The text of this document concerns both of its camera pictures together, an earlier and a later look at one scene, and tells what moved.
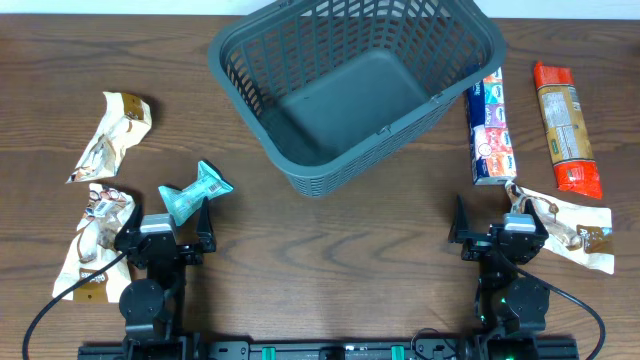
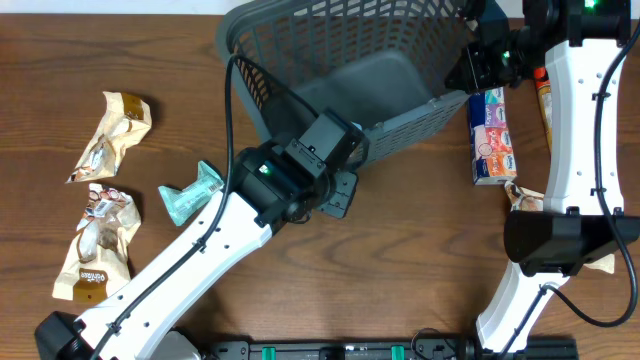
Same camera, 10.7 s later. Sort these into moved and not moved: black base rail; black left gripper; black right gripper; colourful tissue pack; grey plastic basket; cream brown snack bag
Moved: black left gripper; black right gripper
Not moved: colourful tissue pack; grey plastic basket; cream brown snack bag; black base rail
